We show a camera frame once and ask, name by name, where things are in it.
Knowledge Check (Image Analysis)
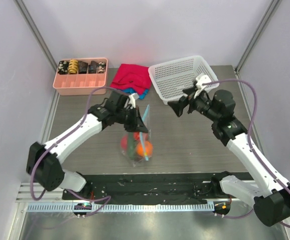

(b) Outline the red apple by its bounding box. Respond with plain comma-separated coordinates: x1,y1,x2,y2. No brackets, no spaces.
120,135,128,151

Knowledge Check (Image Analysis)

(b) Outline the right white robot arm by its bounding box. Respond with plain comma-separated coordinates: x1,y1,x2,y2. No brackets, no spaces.
168,87,290,227

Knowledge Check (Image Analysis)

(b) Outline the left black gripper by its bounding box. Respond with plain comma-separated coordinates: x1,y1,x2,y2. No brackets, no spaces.
116,105,149,134

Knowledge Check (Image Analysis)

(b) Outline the green cucumber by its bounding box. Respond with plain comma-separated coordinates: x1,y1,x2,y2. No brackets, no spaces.
127,132,136,160

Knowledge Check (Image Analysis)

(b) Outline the orange fruit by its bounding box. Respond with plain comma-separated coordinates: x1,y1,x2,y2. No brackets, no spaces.
136,140,153,158

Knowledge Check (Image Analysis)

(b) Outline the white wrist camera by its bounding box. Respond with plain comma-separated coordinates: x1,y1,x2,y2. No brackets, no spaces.
128,93,139,109
194,75,212,99

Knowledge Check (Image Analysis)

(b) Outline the white slotted cable duct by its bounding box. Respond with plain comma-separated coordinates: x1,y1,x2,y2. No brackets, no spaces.
27,201,214,213

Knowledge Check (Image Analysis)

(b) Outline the yellow striped roll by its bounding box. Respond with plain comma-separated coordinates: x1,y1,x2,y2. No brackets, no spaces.
68,59,79,75

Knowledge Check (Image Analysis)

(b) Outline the floral end roll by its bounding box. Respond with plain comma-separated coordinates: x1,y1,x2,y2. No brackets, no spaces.
97,61,107,74

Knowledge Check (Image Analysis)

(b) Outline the white plastic basket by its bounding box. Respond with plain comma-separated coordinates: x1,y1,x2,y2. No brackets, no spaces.
148,55,218,105

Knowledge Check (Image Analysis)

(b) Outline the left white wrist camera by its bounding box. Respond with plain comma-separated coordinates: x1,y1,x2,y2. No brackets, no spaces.
128,93,139,109

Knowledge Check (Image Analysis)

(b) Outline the red folded cloth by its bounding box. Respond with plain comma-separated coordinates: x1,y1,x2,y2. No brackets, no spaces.
110,63,151,94

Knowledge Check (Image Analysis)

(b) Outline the aluminium frame rail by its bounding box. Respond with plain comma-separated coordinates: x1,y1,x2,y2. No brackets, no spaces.
16,183,63,202

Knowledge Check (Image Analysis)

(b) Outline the clear zip top bag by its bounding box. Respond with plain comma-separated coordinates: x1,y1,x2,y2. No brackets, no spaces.
120,105,153,167

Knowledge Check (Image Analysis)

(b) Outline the red pepper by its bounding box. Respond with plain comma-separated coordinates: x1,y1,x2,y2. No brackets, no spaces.
133,132,149,141

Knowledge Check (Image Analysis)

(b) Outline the pink compartment tray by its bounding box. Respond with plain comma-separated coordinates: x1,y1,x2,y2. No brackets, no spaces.
53,57,108,96

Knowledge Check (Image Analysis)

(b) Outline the blue folded cloth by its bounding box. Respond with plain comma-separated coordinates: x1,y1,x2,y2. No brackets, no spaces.
123,88,149,100

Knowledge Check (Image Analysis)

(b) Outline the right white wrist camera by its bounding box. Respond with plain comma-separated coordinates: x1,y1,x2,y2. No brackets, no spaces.
194,75,212,99

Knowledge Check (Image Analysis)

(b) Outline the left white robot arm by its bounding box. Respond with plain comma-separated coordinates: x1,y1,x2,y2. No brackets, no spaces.
26,90,148,200

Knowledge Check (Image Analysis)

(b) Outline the black patterned roll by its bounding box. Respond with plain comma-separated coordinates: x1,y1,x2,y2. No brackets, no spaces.
88,60,99,74

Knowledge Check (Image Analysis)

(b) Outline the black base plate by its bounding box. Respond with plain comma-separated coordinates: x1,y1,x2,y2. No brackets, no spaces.
62,171,250,205

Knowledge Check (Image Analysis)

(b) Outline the dark brown roll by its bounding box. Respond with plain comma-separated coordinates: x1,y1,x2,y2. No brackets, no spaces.
78,60,88,74

